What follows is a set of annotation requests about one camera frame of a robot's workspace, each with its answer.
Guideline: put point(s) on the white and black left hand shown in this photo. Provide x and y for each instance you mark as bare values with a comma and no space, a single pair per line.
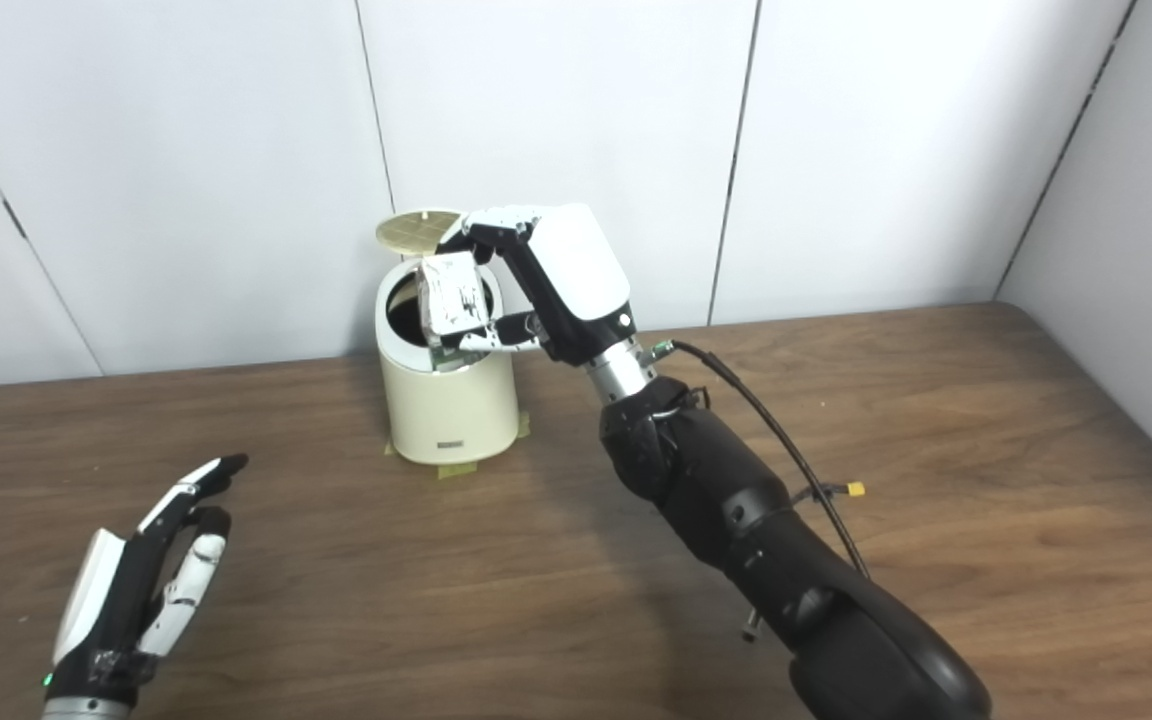
111,600

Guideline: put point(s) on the white and black right hand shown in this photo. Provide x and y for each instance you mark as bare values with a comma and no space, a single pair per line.
576,270

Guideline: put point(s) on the white and green milk carton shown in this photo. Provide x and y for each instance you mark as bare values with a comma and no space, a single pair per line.
451,295

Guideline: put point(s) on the round cream bin lid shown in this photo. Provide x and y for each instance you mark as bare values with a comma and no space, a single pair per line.
411,230

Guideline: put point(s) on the cream-colored bin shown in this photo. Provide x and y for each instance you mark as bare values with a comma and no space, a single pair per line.
446,420

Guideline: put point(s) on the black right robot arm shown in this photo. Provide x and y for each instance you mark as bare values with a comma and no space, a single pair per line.
736,500

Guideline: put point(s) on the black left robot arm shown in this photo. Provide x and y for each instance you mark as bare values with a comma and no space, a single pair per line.
86,710

